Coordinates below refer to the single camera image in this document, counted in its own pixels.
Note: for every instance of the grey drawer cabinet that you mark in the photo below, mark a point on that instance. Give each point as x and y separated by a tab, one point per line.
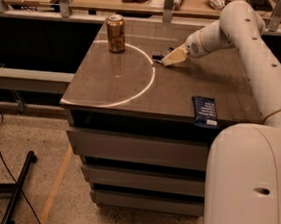
131	120

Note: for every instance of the black stand leg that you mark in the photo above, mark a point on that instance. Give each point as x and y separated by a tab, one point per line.
15	188

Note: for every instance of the blue blueberry rxbar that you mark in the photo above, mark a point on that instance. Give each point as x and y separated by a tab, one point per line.
205	112

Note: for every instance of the gold soda can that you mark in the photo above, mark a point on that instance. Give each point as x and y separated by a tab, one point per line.
116	33

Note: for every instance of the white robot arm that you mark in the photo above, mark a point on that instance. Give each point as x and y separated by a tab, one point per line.
243	173

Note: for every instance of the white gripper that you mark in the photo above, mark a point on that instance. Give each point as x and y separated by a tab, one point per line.
193	45

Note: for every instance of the crumpled white wrapper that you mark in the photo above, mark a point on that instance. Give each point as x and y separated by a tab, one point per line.
217	5

